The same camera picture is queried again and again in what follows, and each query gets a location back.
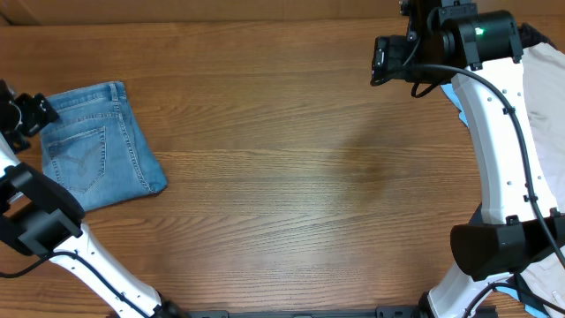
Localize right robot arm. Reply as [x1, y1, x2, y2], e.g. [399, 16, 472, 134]
[371, 0, 564, 317]

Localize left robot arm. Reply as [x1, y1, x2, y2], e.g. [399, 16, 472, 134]
[1, 81, 184, 317]

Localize light blue denim jeans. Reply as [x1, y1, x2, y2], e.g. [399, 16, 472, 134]
[41, 81, 168, 211]

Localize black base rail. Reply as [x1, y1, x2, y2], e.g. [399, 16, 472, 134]
[186, 306, 433, 318]

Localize dark garment at top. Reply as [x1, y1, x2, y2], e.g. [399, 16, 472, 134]
[518, 23, 557, 49]

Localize light blue shirt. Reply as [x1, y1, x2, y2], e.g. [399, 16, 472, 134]
[441, 84, 468, 126]

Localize beige garment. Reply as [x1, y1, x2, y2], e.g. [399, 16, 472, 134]
[523, 43, 564, 307]

